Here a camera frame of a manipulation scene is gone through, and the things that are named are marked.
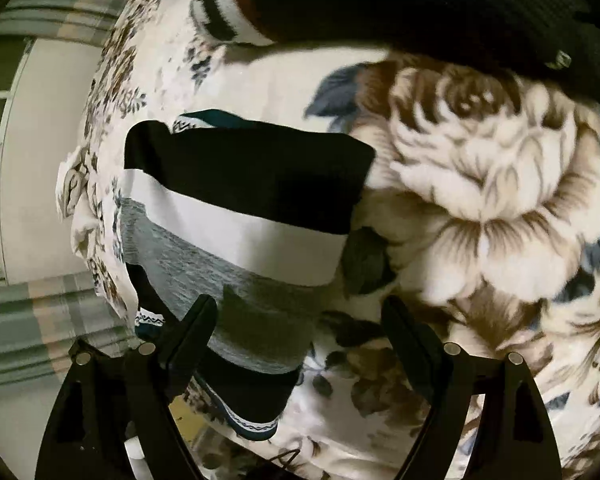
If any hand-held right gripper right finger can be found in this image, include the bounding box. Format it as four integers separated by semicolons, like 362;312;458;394
380;295;563;480

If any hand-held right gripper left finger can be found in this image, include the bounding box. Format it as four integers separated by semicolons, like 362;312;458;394
35;294;218;480

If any striped knit sweater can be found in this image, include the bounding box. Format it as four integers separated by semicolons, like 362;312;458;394
122;109;377;442

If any floral blanket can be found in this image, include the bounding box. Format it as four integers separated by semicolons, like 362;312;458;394
55;0;600;480

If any black knit cardigan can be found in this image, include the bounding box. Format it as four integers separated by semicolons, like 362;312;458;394
190;0;600;106

